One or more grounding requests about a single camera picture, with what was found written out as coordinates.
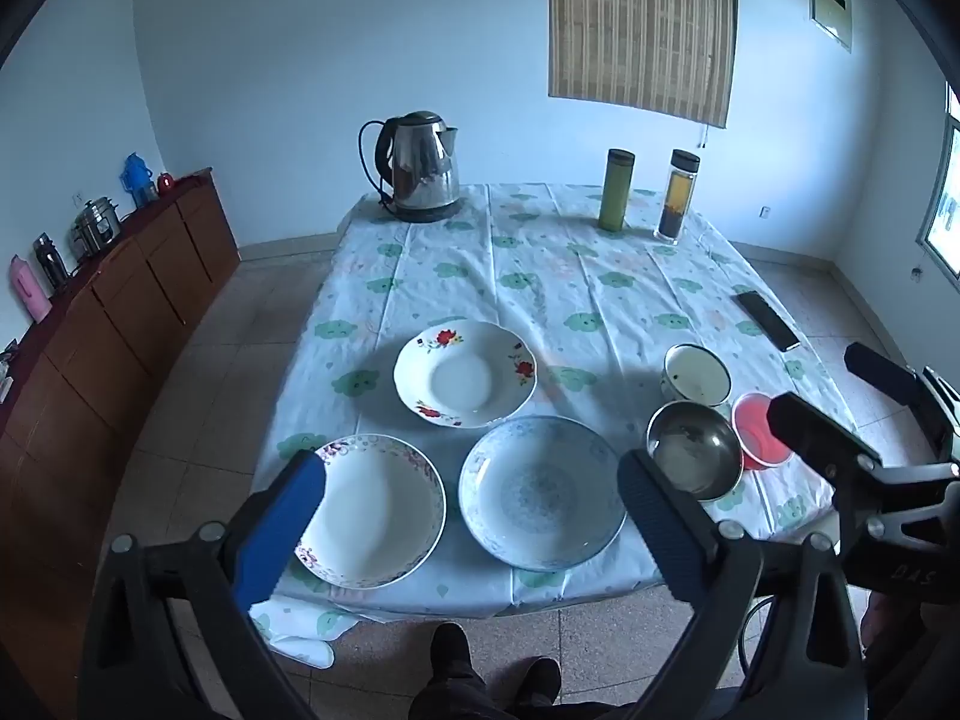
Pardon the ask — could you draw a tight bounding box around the stainless steel electric kettle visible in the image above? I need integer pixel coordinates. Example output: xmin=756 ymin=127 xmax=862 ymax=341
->
xmin=358 ymin=111 xmax=460 ymax=212

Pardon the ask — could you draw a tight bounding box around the white plate with purple dots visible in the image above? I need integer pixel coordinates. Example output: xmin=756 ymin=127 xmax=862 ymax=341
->
xmin=294 ymin=433 xmax=447 ymax=590

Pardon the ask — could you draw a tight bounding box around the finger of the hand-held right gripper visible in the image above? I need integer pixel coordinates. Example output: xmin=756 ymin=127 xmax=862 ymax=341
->
xmin=844 ymin=343 xmax=960 ymax=458
xmin=765 ymin=390 xmax=960 ymax=541

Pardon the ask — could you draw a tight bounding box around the black cable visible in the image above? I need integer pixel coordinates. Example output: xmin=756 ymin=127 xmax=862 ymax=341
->
xmin=737 ymin=596 xmax=775 ymax=691

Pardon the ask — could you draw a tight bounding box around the brown wooden sideboard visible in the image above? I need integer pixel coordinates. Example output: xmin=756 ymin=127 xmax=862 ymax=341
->
xmin=0 ymin=167 xmax=242 ymax=563

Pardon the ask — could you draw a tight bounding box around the red plastic bowl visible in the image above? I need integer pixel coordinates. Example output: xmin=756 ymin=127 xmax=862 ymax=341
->
xmin=731 ymin=391 xmax=796 ymax=470

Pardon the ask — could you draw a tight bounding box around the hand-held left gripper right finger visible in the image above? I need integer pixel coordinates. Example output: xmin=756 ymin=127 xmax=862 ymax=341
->
xmin=617 ymin=448 xmax=871 ymax=720

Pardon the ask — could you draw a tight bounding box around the person's black shoe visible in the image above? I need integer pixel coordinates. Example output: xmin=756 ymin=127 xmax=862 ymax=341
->
xmin=429 ymin=621 xmax=481 ymax=691
xmin=506 ymin=656 xmax=563 ymax=710

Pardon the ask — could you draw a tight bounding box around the window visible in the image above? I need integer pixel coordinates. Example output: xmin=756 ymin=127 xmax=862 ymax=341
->
xmin=915 ymin=82 xmax=960 ymax=275

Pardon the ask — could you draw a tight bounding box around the black thermos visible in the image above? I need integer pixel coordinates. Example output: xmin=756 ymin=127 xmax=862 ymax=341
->
xmin=32 ymin=232 xmax=71 ymax=293

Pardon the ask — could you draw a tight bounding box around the stainless steel bowl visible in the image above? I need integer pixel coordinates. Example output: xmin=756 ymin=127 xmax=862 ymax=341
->
xmin=646 ymin=400 xmax=745 ymax=502

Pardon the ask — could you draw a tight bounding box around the striped window blind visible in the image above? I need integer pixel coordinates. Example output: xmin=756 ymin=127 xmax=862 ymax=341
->
xmin=547 ymin=0 xmax=740 ymax=128

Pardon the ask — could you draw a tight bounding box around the white wall panel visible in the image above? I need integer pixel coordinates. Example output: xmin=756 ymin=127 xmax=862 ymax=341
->
xmin=806 ymin=0 xmax=856 ymax=53

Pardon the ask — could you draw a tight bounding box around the person's right black shoe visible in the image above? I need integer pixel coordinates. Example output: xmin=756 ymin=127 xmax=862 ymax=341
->
xmin=506 ymin=656 xmax=563 ymax=710

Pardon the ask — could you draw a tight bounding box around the person's left black shoe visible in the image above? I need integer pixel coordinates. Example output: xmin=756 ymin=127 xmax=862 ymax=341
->
xmin=429 ymin=621 xmax=481 ymax=691

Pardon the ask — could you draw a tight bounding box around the steel cooking pot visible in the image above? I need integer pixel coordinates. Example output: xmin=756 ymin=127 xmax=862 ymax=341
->
xmin=71 ymin=196 xmax=123 ymax=263

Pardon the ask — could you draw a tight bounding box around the pink thermos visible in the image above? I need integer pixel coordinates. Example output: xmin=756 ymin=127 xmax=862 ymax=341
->
xmin=9 ymin=255 xmax=52 ymax=323

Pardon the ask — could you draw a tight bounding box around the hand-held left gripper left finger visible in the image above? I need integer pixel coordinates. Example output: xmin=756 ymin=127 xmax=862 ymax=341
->
xmin=79 ymin=450 xmax=331 ymax=720

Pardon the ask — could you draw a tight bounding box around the cloud print tablecloth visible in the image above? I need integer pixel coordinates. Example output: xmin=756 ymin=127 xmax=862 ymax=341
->
xmin=251 ymin=181 xmax=860 ymax=668

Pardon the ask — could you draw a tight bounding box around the green bottle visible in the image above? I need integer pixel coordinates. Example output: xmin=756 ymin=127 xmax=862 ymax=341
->
xmin=598 ymin=149 xmax=635 ymax=230

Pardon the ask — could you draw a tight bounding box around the blue jug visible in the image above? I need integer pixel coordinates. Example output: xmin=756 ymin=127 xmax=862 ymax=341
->
xmin=120 ymin=153 xmax=158 ymax=207

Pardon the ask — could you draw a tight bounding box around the black smartphone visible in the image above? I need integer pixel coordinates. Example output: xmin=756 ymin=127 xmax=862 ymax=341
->
xmin=736 ymin=291 xmax=802 ymax=353

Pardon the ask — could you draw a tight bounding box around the white enamel bowl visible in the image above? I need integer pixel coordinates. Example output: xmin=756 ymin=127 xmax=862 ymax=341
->
xmin=661 ymin=343 xmax=732 ymax=407

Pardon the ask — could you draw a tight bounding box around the blue patterned plate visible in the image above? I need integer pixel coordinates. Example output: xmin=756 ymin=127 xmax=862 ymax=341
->
xmin=458 ymin=415 xmax=629 ymax=570

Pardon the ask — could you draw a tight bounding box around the clear tea bottle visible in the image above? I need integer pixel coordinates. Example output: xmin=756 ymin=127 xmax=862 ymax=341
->
xmin=655 ymin=149 xmax=701 ymax=245

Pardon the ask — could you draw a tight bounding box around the white plate with red flowers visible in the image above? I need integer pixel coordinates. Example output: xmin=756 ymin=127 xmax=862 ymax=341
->
xmin=393 ymin=319 xmax=539 ymax=429

